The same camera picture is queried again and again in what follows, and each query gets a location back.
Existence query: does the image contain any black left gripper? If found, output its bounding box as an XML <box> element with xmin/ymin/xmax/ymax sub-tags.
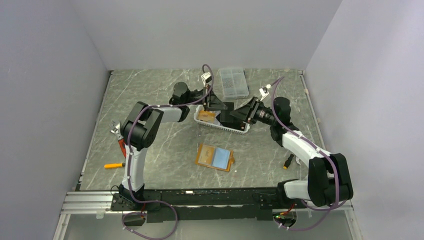
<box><xmin>184</xmin><ymin>84</ymin><xmax>228</xmax><ymax>112</ymax></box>

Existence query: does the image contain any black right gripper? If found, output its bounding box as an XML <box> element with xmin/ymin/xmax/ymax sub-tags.
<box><xmin>230</xmin><ymin>96</ymin><xmax>277</xmax><ymax>126</ymax></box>

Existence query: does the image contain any white plastic basket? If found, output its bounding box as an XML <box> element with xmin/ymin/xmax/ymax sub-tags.
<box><xmin>193</xmin><ymin>105</ymin><xmax>250</xmax><ymax>135</ymax></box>

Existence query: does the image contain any orange leather card holder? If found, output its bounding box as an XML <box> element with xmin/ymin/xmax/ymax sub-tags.
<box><xmin>194</xmin><ymin>143</ymin><xmax>235</xmax><ymax>172</ymax></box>

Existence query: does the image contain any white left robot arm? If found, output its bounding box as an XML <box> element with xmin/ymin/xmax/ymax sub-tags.
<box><xmin>118</xmin><ymin>82</ymin><xmax>228</xmax><ymax>210</ymax></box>

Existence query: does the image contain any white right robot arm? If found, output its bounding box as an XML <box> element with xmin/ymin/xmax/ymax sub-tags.
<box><xmin>230</xmin><ymin>97</ymin><xmax>354</xmax><ymax>208</ymax></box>

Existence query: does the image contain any black card stack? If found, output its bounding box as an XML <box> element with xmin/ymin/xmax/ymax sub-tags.
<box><xmin>219</xmin><ymin>119</ymin><xmax>247</xmax><ymax>132</ymax></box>

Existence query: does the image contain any clear plastic screw box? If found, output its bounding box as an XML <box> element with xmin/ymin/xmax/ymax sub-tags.
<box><xmin>218</xmin><ymin>67</ymin><xmax>249</xmax><ymax>99</ymax></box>

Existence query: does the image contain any yellow tipped black screwdriver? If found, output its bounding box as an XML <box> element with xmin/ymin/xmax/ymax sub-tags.
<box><xmin>283</xmin><ymin>153</ymin><xmax>295</xmax><ymax>170</ymax></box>

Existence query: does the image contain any silver open end wrench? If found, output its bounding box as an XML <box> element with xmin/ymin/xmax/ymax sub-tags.
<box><xmin>295</xmin><ymin>156</ymin><xmax>302</xmax><ymax>166</ymax></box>

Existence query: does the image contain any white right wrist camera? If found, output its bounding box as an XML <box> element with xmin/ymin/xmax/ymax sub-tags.
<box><xmin>259</xmin><ymin>84</ymin><xmax>272</xmax><ymax>102</ymax></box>

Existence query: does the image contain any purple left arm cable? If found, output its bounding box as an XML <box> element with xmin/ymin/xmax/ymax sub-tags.
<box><xmin>125</xmin><ymin>63</ymin><xmax>215</xmax><ymax>240</ymax></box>

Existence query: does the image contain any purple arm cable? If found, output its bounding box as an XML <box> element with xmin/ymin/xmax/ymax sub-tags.
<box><xmin>125</xmin><ymin>63</ymin><xmax>215</xmax><ymax>240</ymax></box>
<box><xmin>267</xmin><ymin>76</ymin><xmax>349</xmax><ymax>232</ymax></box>

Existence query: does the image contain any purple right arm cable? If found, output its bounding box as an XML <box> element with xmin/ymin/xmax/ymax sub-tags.
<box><xmin>267</xmin><ymin>76</ymin><xmax>349</xmax><ymax>232</ymax></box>

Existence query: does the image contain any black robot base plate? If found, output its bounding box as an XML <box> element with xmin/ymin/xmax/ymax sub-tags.
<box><xmin>110</xmin><ymin>187</ymin><xmax>304</xmax><ymax>223</ymax></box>

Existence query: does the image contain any red handled adjustable wrench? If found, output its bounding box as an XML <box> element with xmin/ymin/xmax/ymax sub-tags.
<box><xmin>109</xmin><ymin>120</ymin><xmax>127</xmax><ymax>157</ymax></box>

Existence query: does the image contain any orange handled small tool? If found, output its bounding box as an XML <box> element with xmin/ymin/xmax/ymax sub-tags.
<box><xmin>104</xmin><ymin>162</ymin><xmax>126</xmax><ymax>169</ymax></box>

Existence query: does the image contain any aluminium frame rail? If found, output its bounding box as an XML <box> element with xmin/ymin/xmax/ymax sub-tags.
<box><xmin>59</xmin><ymin>188</ymin><xmax>354</xmax><ymax>216</ymax></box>

